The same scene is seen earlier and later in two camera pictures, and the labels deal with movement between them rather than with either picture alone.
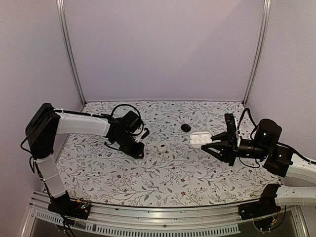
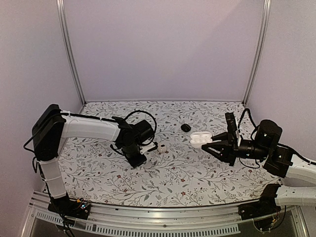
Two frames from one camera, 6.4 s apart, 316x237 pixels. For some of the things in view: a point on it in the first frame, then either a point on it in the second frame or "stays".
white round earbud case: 161,147 stays
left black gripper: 137,153 → 137,162
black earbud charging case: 185,128 stays
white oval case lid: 197,139 stays
